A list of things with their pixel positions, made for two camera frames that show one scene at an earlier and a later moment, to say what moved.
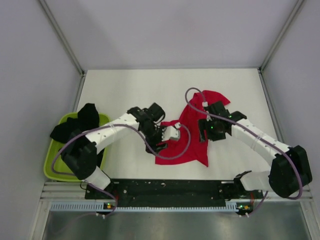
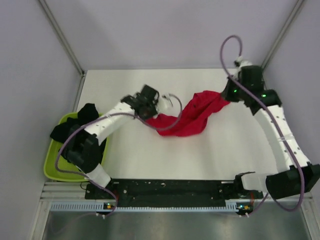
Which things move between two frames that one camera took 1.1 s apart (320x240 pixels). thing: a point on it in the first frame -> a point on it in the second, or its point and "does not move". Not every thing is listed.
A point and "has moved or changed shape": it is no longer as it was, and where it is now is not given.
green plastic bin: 61,165 does not move
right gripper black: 203,125 -> 225,93
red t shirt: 188,147 has moved or changed shape
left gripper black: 153,146 -> 155,113
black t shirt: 87,118 does not move
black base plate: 170,193 does not move
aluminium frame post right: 297,8 does not move
